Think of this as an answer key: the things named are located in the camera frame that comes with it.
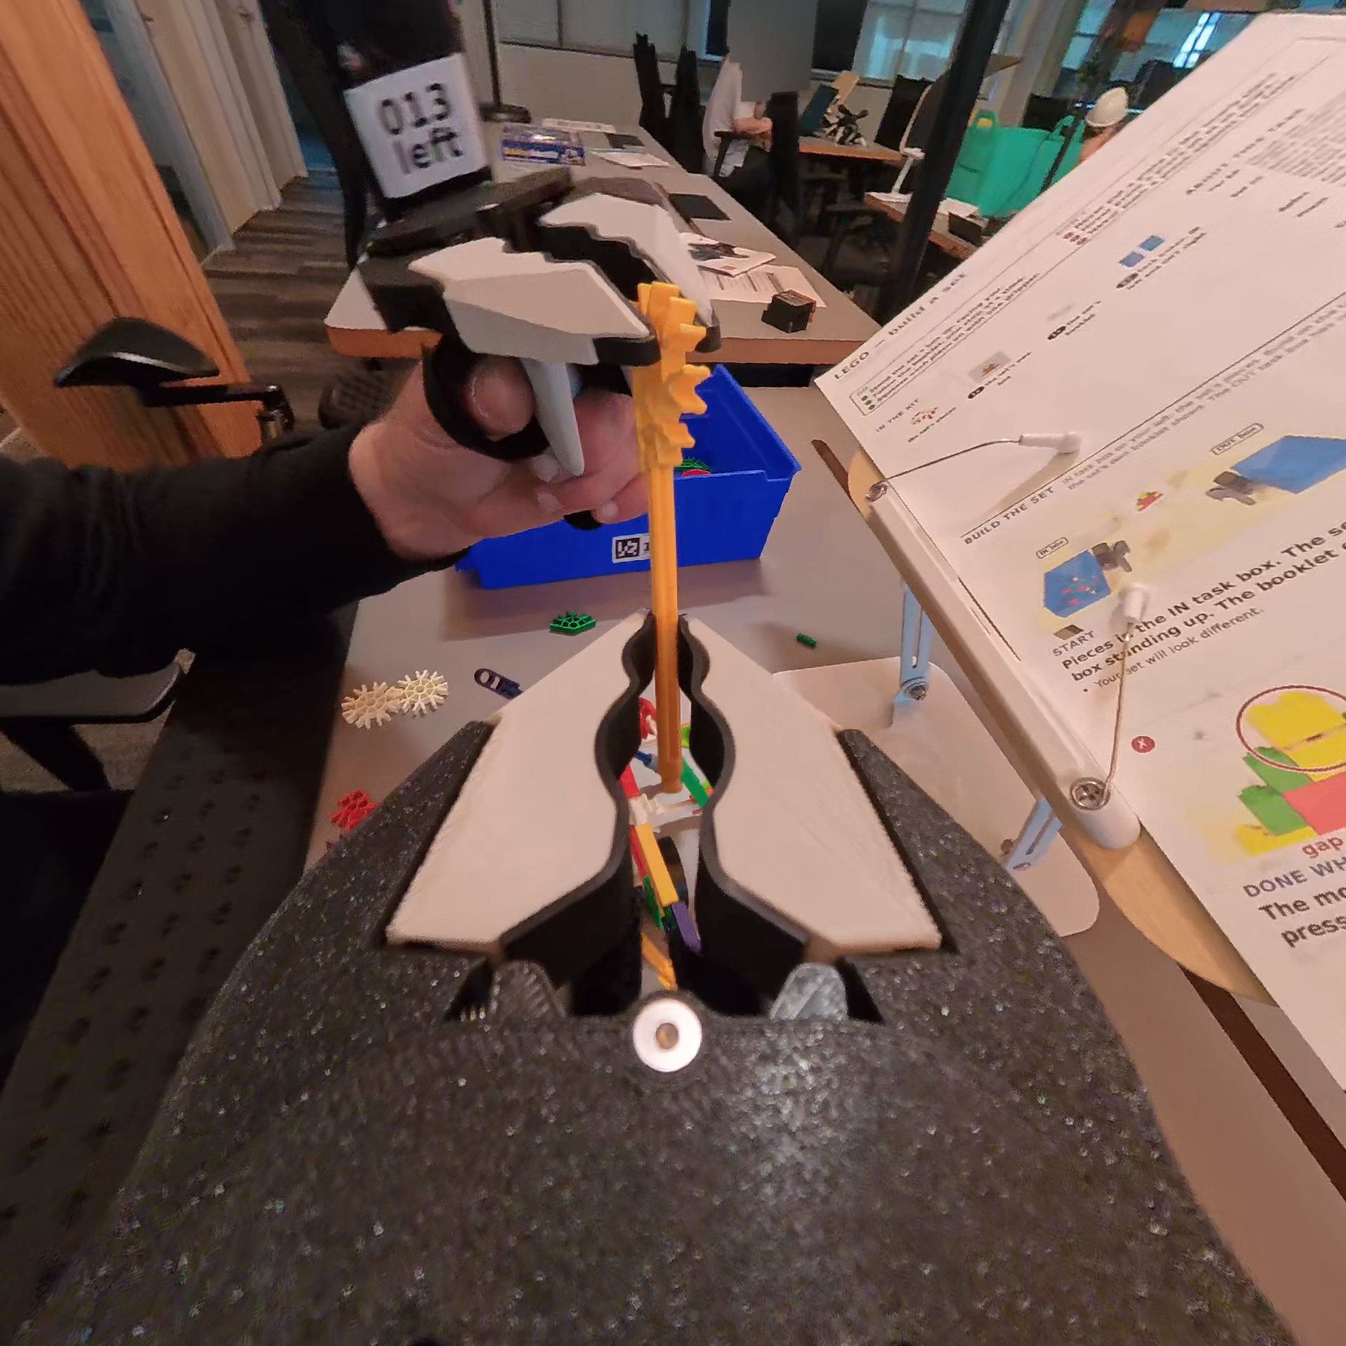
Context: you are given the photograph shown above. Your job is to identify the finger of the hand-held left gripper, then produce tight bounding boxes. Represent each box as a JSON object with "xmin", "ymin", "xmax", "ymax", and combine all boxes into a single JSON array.
[
  {"xmin": 409, "ymin": 235, "xmax": 724, "ymax": 366},
  {"xmin": 534, "ymin": 192, "xmax": 721, "ymax": 329}
]

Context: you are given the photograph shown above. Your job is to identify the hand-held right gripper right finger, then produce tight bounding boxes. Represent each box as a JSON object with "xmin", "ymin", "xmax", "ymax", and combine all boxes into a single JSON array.
[{"xmin": 676, "ymin": 615, "xmax": 944, "ymax": 958}]

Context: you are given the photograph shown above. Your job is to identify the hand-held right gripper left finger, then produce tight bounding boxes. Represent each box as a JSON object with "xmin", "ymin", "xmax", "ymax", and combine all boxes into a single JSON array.
[{"xmin": 385, "ymin": 612, "xmax": 660, "ymax": 958}]

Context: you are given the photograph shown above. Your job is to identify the colourful construction toy model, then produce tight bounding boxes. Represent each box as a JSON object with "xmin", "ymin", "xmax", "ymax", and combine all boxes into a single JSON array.
[{"xmin": 615, "ymin": 693, "xmax": 718, "ymax": 994}]

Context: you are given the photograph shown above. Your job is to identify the yellow rod with connector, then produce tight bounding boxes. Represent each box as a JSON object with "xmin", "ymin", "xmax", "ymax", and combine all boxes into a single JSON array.
[{"xmin": 633, "ymin": 281, "xmax": 712, "ymax": 794}]

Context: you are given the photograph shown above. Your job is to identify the person's left forearm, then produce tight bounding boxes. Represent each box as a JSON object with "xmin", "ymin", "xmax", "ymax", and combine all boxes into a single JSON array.
[{"xmin": 0, "ymin": 426, "xmax": 470, "ymax": 684}]

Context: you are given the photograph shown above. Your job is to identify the person's left hand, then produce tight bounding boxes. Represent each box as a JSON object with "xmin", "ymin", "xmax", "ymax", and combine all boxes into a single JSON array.
[{"xmin": 348, "ymin": 358, "xmax": 655, "ymax": 560}]

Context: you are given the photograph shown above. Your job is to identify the long background table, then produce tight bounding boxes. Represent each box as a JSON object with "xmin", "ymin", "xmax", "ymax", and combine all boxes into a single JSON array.
[{"xmin": 325, "ymin": 115, "xmax": 883, "ymax": 366}]

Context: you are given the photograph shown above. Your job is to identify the black chair armrest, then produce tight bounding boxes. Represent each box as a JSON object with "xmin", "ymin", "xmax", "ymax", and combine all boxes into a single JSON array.
[{"xmin": 55, "ymin": 315, "xmax": 298, "ymax": 437}]

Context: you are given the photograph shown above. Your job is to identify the blue plastic bin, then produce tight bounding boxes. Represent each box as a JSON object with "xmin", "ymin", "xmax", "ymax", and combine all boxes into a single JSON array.
[{"xmin": 455, "ymin": 362, "xmax": 803, "ymax": 592}]

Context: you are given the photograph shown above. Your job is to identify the white page holder bar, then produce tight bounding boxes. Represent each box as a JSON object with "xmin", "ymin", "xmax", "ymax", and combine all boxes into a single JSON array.
[{"xmin": 864, "ymin": 477, "xmax": 1144, "ymax": 850}]

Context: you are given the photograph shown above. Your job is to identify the wooden door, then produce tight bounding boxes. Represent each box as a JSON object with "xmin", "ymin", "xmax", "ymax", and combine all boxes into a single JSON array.
[{"xmin": 0, "ymin": 0, "xmax": 264, "ymax": 470}]

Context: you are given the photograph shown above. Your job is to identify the black pole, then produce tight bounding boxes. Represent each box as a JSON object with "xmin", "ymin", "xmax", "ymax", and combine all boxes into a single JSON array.
[{"xmin": 902, "ymin": 0, "xmax": 1013, "ymax": 321}]

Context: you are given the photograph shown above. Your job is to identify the wooden stand board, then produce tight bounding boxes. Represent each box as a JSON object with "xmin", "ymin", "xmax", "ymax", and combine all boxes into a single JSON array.
[{"xmin": 809, "ymin": 435, "xmax": 1279, "ymax": 1009}]

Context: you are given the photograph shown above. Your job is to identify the green bag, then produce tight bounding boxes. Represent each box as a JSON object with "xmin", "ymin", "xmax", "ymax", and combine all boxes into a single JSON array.
[{"xmin": 944, "ymin": 107, "xmax": 1085, "ymax": 216}]

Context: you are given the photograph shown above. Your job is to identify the white instruction sheet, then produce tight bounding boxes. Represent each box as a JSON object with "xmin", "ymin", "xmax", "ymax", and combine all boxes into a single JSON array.
[{"xmin": 814, "ymin": 11, "xmax": 1346, "ymax": 1094}]

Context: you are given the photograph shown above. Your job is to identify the wire page clip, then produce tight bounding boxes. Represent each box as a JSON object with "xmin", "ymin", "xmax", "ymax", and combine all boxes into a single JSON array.
[
  {"xmin": 1070, "ymin": 581, "xmax": 1160, "ymax": 809},
  {"xmin": 870, "ymin": 429, "xmax": 1085, "ymax": 503}
]

